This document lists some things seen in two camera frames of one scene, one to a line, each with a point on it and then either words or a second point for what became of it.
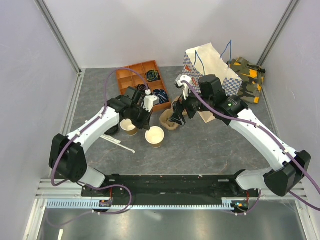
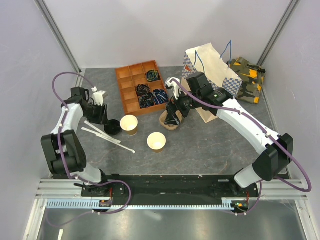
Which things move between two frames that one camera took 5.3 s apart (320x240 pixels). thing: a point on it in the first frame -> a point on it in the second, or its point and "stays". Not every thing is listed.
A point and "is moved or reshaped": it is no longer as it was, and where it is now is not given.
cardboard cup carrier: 164,119 stays
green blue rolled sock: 152,75 stays
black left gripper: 145,123 -> 102,118
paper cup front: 155,135 is moved or reshaped
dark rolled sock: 140,87 stays
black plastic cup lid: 113,131 stays
